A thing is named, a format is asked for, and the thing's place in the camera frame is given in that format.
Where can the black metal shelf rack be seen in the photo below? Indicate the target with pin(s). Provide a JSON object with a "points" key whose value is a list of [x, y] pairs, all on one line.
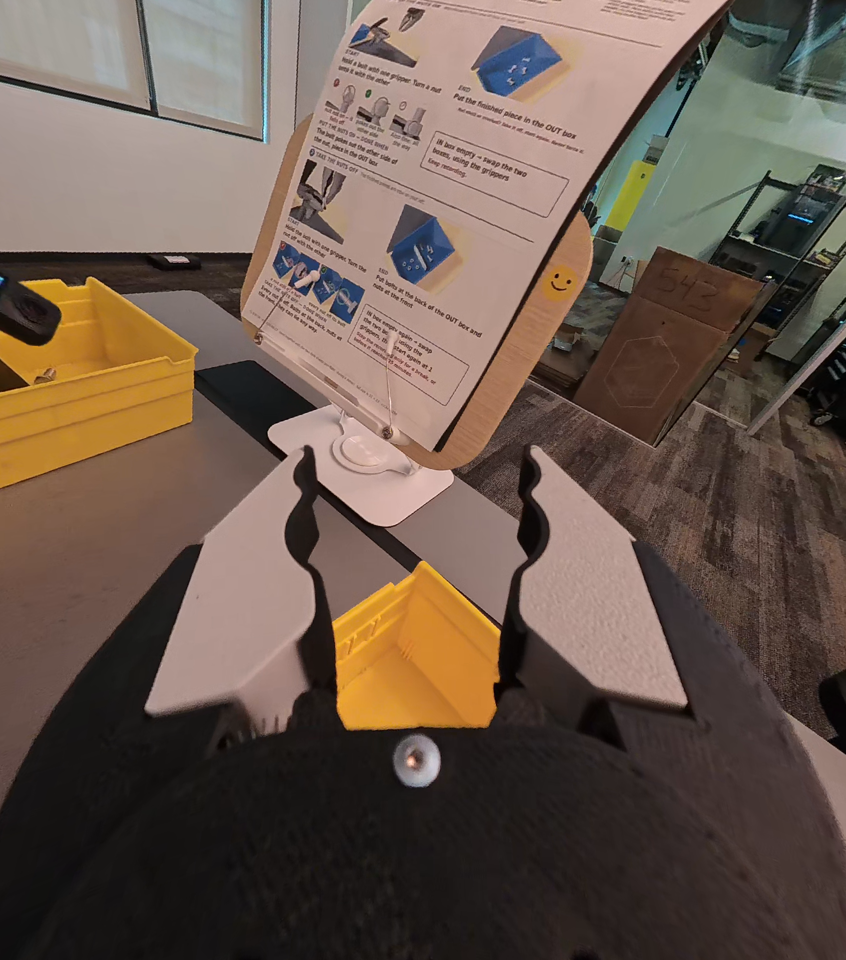
{"points": [[798, 217]]}

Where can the cardboard box with hexagon print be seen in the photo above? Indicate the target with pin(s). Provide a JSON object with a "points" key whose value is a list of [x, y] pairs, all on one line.
{"points": [[640, 375]]}

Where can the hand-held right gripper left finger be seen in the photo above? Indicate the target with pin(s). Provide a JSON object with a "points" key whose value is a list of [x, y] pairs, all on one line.
{"points": [[242, 615]]}

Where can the printed instruction sheet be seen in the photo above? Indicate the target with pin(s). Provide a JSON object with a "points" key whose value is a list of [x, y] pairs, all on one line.
{"points": [[468, 187]]}

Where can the frosted glass window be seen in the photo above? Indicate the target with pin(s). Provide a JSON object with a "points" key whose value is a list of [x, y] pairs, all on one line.
{"points": [[55, 45]]}

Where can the small black floor device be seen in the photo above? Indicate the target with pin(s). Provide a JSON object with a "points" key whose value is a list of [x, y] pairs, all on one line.
{"points": [[175, 262]]}

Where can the yellow wall panel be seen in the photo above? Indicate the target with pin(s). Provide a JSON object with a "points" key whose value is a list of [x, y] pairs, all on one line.
{"points": [[629, 195]]}

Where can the steel hex bolt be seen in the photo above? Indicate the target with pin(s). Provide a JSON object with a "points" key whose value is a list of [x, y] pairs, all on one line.
{"points": [[44, 375]]}

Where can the cardboard box with handwritten mark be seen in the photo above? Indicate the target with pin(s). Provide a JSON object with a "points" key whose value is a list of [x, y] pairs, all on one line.
{"points": [[700, 289]]}

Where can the yellow plastic bin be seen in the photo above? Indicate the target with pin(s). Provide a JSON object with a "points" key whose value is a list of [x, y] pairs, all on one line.
{"points": [[92, 427], [408, 660]]}

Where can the yellow smiley sticker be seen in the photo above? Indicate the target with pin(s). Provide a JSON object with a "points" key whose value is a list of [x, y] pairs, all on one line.
{"points": [[560, 283]]}

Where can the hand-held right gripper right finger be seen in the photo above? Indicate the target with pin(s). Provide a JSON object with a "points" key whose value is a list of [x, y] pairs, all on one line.
{"points": [[588, 615]]}

